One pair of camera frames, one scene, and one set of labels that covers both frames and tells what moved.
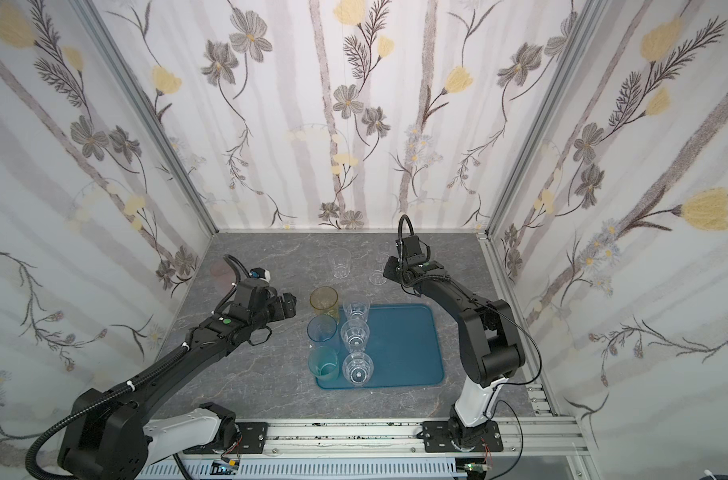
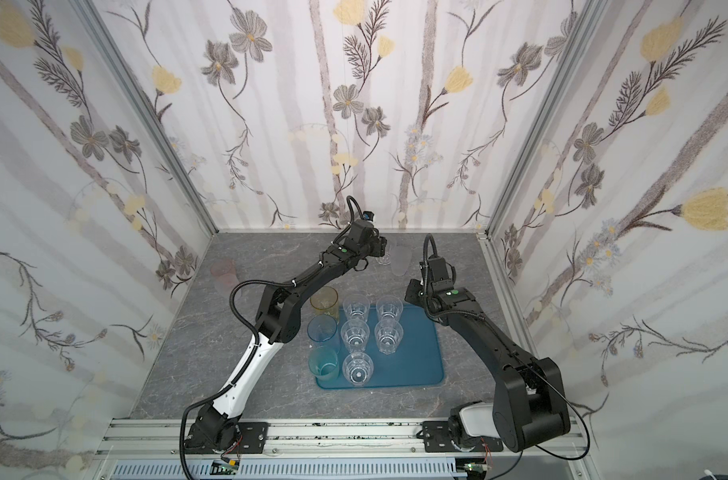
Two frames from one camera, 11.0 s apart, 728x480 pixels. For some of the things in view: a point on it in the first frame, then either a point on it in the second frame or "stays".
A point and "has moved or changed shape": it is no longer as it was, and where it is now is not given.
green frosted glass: (323, 363) stays
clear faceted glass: (378, 277) to (389, 307)
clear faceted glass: (356, 308) stays
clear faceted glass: (355, 334) stays
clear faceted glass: (357, 368) stays
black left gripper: (281, 306) to (375, 243)
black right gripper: (394, 270) to (417, 293)
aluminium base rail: (543, 438) stays
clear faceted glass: (340, 260) has moved or changed shape
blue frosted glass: (322, 331) stays
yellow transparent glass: (324, 301) stays
